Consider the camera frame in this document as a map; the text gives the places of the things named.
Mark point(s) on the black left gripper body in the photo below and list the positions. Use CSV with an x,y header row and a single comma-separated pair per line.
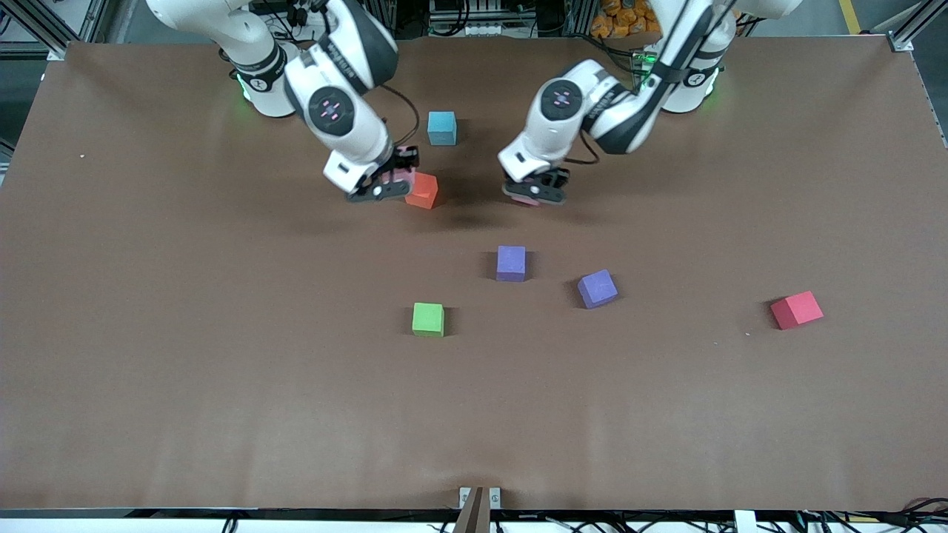
x,y
554,178

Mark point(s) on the pink foam block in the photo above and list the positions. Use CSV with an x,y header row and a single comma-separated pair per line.
x,y
524,200
405,176

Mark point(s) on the orange foam block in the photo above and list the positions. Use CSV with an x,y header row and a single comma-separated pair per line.
x,y
424,192

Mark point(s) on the green foam block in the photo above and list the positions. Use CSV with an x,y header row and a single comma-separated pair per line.
x,y
428,320

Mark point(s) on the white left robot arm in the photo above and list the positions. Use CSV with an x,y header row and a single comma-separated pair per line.
x,y
563,100

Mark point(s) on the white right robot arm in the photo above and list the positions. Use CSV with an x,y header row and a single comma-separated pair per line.
x,y
333,111

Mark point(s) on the blue foam block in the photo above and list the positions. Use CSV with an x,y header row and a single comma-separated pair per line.
x,y
441,129

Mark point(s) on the purple foam block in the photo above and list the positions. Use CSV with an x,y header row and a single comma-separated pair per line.
x,y
597,289
511,263

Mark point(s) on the long white power strip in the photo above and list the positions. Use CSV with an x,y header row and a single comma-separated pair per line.
x,y
474,29

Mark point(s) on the orange snack packet pile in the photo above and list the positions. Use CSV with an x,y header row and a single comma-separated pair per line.
x,y
622,18

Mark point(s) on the red foam block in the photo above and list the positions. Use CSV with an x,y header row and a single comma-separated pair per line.
x,y
796,311

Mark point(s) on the brown table cover sheet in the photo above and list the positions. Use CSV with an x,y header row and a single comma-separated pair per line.
x,y
222,407

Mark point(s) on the white box under table edge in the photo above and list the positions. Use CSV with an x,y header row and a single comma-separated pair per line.
x,y
745,522

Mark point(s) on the small metal edge bracket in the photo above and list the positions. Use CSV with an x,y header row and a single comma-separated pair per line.
x,y
495,497

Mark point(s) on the aluminium frame profile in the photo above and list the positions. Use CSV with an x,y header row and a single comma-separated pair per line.
x,y
44,22
915,29

